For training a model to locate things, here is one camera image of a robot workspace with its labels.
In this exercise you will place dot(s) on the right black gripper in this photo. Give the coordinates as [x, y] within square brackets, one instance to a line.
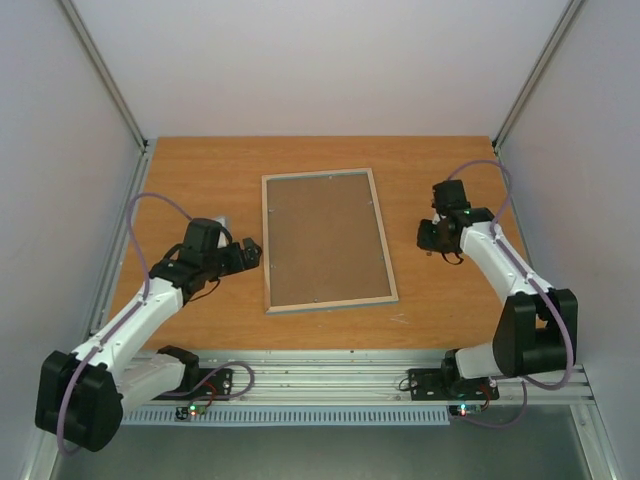
[428, 236]

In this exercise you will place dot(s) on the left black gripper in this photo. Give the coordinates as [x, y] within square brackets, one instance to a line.
[252, 257]

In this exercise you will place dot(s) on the turquoise picture frame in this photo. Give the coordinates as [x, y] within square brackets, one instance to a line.
[325, 245]

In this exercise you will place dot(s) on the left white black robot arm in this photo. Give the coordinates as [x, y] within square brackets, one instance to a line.
[84, 395]

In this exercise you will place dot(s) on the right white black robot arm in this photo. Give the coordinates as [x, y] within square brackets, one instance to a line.
[537, 329]

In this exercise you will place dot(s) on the left circuit board with LEDs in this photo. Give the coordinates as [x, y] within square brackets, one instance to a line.
[188, 413]

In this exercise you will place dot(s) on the circuit board with leds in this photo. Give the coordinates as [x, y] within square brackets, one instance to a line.
[188, 413]
[465, 410]

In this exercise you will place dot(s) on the right circuit board with LEDs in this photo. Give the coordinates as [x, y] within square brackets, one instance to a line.
[465, 410]

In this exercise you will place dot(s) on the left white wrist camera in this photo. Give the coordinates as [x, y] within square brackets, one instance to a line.
[225, 237]

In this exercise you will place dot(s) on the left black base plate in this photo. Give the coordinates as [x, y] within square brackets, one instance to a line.
[220, 382]

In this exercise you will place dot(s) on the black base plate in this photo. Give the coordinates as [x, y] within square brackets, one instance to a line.
[220, 382]
[430, 384]

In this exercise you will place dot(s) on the left aluminium corner post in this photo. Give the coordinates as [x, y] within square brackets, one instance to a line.
[81, 31]

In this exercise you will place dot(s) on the aluminium corner post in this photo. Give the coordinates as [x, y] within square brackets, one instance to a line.
[559, 32]
[81, 31]

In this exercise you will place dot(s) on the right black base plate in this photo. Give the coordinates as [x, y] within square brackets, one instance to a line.
[430, 384]

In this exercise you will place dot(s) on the grey slotted cable duct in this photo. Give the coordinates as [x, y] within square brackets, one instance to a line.
[229, 416]

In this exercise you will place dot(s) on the right aluminium corner post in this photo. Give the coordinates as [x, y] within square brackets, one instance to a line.
[559, 32]

